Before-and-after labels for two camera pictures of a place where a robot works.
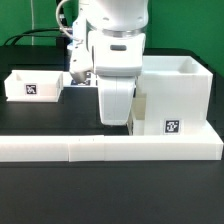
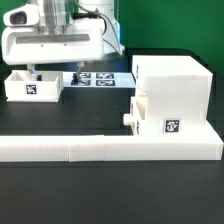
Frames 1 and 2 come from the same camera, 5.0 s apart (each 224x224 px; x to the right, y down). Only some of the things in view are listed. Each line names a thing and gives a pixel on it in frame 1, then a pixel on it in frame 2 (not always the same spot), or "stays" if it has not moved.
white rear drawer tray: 33,85 stays
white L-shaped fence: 83,148 stays
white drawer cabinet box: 178,95 stays
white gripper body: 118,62 to 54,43
